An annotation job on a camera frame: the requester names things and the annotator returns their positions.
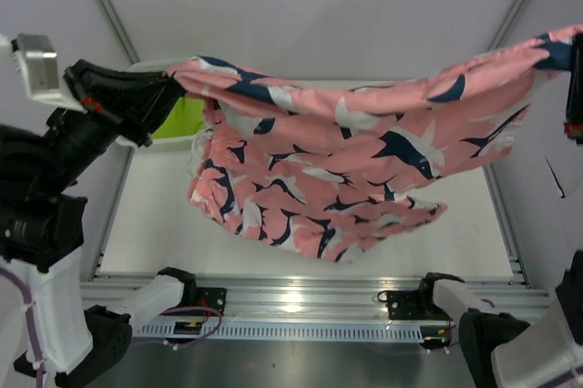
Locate white slotted cable duct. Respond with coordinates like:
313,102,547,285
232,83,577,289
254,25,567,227
134,320,424,343

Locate lime green shorts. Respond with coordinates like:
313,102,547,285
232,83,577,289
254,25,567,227
151,97,205,140

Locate left aluminium frame post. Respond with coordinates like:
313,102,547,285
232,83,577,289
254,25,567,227
94,0,140,65

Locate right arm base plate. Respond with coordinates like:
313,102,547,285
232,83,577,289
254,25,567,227
376,290,450,322

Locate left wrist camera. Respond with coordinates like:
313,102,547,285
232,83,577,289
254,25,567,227
1,33,85,112

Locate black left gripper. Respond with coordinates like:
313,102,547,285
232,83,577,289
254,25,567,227
38,53,197,187

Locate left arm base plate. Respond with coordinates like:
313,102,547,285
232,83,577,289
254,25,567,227
180,287,228,319

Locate aluminium mounting rail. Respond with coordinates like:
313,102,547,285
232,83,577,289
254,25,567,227
79,281,559,328

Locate white plastic basket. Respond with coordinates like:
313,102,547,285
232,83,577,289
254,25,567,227
128,58,205,142

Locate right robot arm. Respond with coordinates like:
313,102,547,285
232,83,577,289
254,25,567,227
414,26,582,387

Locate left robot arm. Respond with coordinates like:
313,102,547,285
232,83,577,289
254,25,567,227
1,60,198,387

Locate pink shark print shorts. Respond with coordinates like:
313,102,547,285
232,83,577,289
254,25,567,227
167,26,582,262

